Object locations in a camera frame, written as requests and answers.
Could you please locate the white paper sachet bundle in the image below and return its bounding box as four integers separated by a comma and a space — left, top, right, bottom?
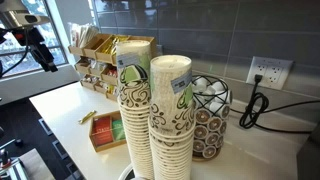
69, 22, 100, 48

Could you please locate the white plate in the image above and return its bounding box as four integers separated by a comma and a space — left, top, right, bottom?
117, 163, 142, 180

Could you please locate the wooden tiered shelf organizer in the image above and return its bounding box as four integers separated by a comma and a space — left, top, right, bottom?
68, 32, 158, 103

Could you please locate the tall printed paper cup stack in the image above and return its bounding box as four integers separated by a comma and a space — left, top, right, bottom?
114, 39, 155, 180

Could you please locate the wooden tea box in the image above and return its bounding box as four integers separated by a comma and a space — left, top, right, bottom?
88, 110, 128, 153

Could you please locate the metal stand equipment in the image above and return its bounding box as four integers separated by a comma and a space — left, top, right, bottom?
0, 126, 25, 180

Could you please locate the red tea bag pack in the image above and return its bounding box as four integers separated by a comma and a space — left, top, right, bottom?
91, 115, 114, 147

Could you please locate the white creamer cup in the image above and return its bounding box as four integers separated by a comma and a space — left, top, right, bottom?
211, 81, 228, 95
208, 101, 224, 116
193, 77, 209, 92

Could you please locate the green tea bag pack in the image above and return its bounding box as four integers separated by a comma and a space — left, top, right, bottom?
111, 119, 126, 141

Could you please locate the brown coffee pod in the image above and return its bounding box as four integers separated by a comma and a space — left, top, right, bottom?
195, 109, 212, 125
202, 145, 218, 160
207, 116, 223, 132
193, 124, 210, 140
205, 131, 220, 147
192, 138, 207, 154

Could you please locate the short printed paper cup stack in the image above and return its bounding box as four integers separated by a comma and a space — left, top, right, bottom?
148, 54, 197, 180

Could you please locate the black wire pod basket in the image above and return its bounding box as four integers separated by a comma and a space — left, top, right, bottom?
190, 74, 233, 163

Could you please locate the yellow mustard packet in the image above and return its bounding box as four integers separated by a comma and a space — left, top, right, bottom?
107, 84, 118, 96

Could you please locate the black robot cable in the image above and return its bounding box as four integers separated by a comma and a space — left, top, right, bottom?
0, 28, 30, 80

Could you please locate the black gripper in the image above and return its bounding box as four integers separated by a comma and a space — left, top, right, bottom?
29, 41, 59, 74

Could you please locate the yellow foil sachet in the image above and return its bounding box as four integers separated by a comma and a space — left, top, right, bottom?
78, 109, 98, 125

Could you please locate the white wall power outlet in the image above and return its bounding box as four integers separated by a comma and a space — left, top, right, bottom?
245, 55, 294, 91

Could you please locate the black power cable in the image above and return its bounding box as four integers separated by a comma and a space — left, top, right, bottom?
229, 73, 320, 135

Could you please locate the red sauce packet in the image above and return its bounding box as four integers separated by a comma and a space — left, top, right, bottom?
106, 67, 118, 78

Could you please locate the yellow sachet pile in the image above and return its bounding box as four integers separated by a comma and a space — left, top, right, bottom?
100, 34, 130, 55

